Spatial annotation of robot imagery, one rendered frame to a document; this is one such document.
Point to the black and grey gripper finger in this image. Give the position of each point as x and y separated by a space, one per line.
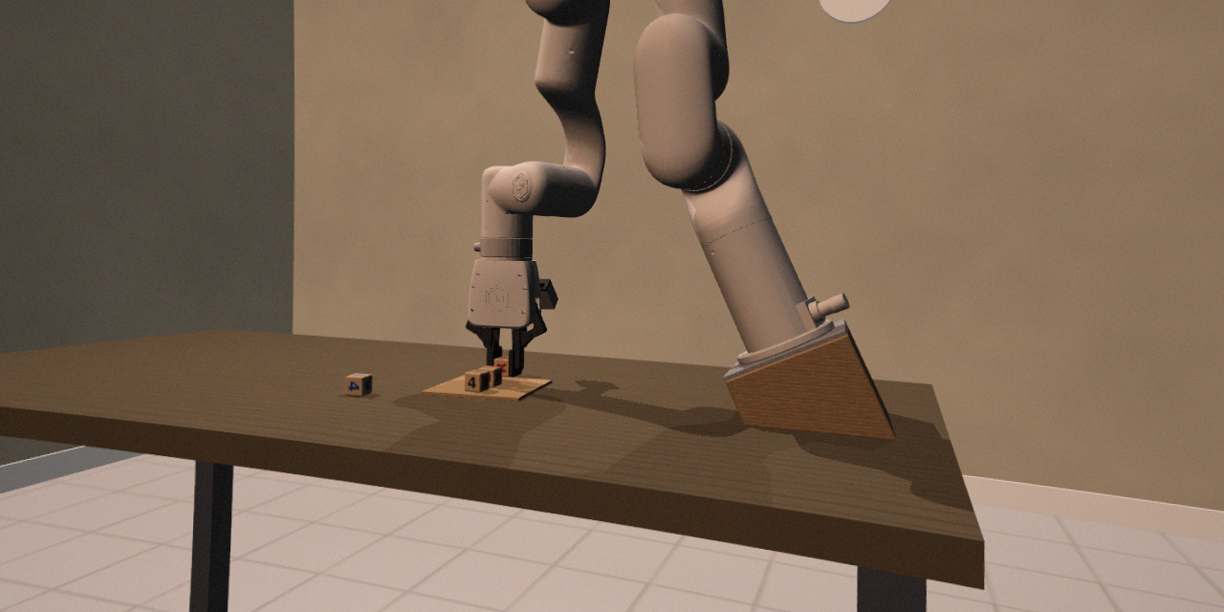
521 340
494 351

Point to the tan flat mat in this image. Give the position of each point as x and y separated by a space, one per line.
511 389

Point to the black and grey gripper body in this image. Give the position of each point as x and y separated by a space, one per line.
504 288

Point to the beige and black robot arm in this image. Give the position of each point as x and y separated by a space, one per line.
683 145

